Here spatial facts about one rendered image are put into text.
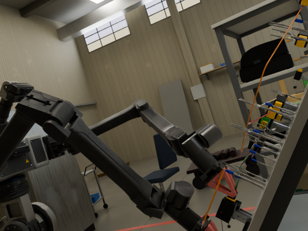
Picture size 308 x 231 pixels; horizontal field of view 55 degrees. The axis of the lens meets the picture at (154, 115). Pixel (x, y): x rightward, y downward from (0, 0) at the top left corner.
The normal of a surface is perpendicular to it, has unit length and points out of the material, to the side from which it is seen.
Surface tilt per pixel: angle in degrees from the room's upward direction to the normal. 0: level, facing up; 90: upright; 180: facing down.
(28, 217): 90
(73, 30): 90
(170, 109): 74
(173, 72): 90
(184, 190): 48
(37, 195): 90
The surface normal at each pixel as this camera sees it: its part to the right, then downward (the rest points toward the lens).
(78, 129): 0.74, -0.48
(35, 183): 0.88, -0.29
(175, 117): -0.42, -0.16
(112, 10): -0.35, 0.11
